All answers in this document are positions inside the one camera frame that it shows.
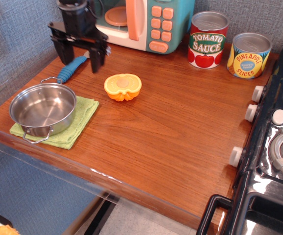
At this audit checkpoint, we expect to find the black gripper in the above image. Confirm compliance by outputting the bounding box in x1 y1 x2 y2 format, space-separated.
48 7 108 73

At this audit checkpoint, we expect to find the blue handled metal scoop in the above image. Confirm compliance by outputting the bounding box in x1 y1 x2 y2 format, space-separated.
57 51 90 84

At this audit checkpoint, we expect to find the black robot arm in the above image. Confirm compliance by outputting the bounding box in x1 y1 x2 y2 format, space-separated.
48 0 110 73

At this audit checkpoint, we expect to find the stainless steel pot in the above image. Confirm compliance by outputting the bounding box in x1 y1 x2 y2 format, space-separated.
9 77 77 144

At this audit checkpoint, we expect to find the orange toy squash half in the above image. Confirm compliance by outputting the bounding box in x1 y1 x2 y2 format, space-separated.
104 73 142 101

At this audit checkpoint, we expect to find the green folded cloth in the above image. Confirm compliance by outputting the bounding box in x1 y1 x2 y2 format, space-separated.
10 96 99 149

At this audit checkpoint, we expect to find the teal toy microwave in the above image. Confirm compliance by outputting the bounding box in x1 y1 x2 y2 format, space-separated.
94 0 195 54

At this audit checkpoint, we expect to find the tomato sauce can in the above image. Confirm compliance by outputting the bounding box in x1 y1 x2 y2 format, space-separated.
188 11 229 69

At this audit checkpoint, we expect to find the pineapple slices can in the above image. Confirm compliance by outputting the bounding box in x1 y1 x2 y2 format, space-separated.
227 32 272 79

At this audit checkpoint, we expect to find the white stove knob middle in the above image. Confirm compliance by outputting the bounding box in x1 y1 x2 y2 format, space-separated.
244 104 258 122

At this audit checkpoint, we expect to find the white stove knob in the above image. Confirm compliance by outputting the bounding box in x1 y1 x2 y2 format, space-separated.
252 86 264 103
229 146 243 167
244 104 258 122

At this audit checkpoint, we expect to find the white stove knob rear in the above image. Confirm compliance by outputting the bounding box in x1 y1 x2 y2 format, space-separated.
252 86 264 103

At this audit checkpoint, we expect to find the white stove knob front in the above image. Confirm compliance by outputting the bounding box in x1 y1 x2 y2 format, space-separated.
229 146 243 167

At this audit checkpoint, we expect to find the orange object bottom left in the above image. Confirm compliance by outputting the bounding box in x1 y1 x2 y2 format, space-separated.
0 225 19 235

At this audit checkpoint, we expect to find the black toy stove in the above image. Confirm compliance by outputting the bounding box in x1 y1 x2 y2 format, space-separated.
197 49 283 235

